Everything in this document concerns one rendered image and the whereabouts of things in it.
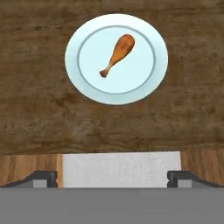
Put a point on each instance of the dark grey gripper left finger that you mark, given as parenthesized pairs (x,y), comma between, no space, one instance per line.
(44,176)

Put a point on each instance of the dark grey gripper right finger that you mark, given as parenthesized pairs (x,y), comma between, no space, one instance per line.
(179,176)

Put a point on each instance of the brown chicken drumstick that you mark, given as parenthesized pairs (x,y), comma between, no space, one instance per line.
(122,48)

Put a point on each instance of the pale blue round plate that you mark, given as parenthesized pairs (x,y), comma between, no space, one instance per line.
(93,73)

